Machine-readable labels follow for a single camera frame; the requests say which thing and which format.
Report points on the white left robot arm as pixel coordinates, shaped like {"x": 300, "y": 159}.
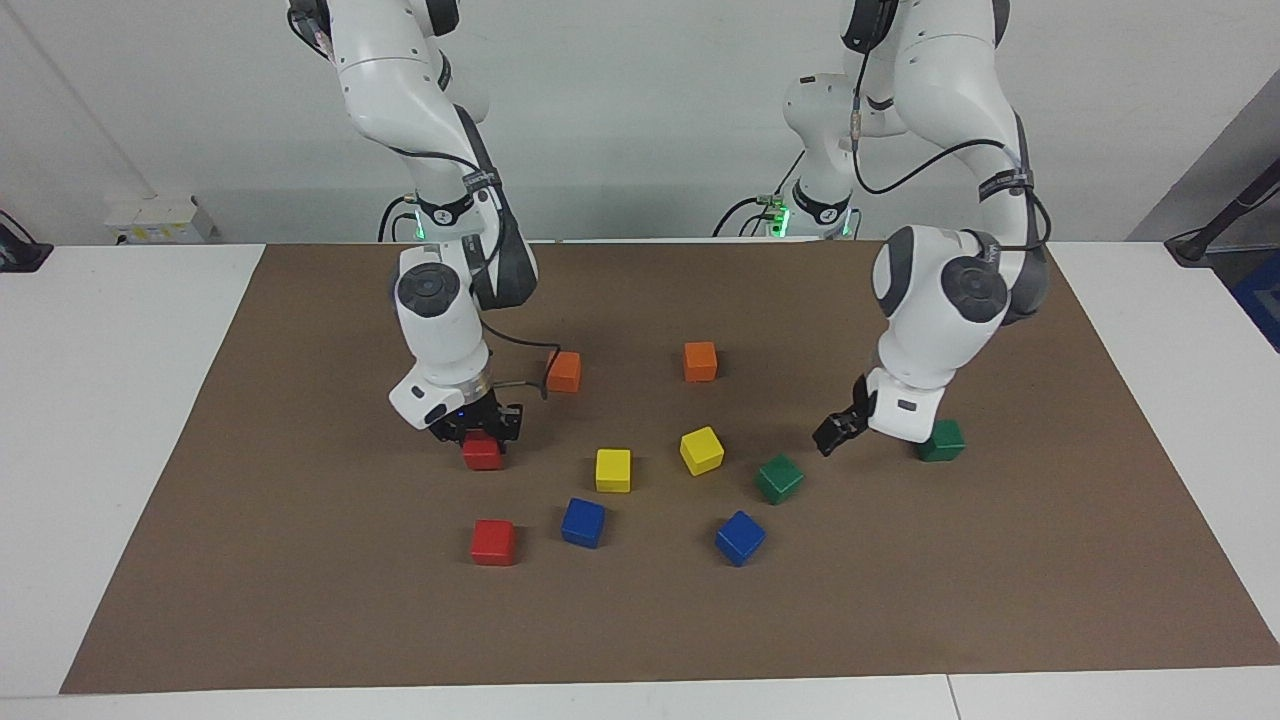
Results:
{"x": 935, "y": 300}

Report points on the red wooden cube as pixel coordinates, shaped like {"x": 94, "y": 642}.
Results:
{"x": 481, "y": 454}
{"x": 493, "y": 542}

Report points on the blue box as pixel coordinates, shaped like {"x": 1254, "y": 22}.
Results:
{"x": 1262, "y": 300}

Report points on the blue wooden cube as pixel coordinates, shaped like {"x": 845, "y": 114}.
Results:
{"x": 740, "y": 537}
{"x": 583, "y": 522}

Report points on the orange wooden cube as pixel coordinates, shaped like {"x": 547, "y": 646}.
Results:
{"x": 700, "y": 361}
{"x": 564, "y": 371}

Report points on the black stand leg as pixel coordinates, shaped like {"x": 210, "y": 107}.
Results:
{"x": 1195, "y": 245}

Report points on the yellow wooden cube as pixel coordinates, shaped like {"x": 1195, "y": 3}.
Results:
{"x": 613, "y": 470}
{"x": 702, "y": 450}

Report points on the green wooden cube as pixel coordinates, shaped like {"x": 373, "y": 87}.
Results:
{"x": 945, "y": 444}
{"x": 779, "y": 478}

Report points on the brown paper table mat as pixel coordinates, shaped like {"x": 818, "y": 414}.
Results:
{"x": 900, "y": 600}

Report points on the white power strip box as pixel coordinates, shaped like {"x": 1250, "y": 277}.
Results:
{"x": 160, "y": 215}

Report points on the black desk device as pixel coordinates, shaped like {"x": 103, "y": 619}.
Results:
{"x": 20, "y": 255}

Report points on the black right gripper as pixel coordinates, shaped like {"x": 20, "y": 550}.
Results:
{"x": 478, "y": 415}

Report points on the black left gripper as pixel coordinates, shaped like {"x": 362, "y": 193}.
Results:
{"x": 862, "y": 402}

